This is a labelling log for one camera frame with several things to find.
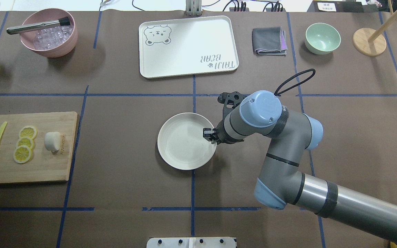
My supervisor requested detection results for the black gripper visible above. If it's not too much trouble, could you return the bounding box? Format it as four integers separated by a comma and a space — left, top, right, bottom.
203, 125, 244, 144

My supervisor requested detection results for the bamboo cutting board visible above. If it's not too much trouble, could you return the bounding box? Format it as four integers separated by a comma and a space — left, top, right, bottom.
0, 112, 79, 184

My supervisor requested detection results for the wooden mug tree stand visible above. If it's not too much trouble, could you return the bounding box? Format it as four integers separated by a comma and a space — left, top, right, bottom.
352, 10, 397, 56

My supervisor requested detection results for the mint green bowl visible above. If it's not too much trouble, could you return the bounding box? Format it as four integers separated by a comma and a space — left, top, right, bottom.
304, 23, 342, 55

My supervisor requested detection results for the white mount base plate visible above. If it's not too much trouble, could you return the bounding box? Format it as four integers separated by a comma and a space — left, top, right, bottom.
146, 237, 237, 248

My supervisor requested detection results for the aluminium frame post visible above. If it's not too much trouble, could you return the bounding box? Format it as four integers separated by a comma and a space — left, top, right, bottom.
185, 0, 203, 16

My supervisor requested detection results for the black power strip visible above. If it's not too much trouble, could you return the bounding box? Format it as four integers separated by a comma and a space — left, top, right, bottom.
223, 0, 285, 12

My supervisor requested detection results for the white bear tray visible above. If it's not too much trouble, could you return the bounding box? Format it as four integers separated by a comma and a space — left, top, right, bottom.
139, 15, 239, 79

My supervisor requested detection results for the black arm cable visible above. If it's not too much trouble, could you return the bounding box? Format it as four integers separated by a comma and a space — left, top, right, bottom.
274, 69, 316, 97

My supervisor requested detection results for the grey folded cloth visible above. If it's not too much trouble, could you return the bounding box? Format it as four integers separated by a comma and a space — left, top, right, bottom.
252, 27, 288, 55

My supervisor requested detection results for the pink bowl with ice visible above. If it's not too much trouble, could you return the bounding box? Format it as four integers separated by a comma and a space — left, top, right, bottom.
20, 8, 79, 58

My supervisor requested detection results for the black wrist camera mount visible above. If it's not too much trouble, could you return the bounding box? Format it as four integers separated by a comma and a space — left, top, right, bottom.
217, 91, 247, 120

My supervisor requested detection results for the white steamed bun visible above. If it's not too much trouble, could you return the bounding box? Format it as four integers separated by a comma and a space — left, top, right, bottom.
44, 131, 61, 152

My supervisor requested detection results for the lemon slice top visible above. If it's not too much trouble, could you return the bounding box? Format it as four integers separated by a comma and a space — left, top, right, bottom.
18, 125, 38, 140

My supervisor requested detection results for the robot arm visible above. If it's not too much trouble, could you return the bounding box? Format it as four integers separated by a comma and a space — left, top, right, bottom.
203, 91, 397, 244

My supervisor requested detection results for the lemon slice middle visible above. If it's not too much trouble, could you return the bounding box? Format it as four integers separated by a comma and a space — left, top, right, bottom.
16, 136, 35, 149

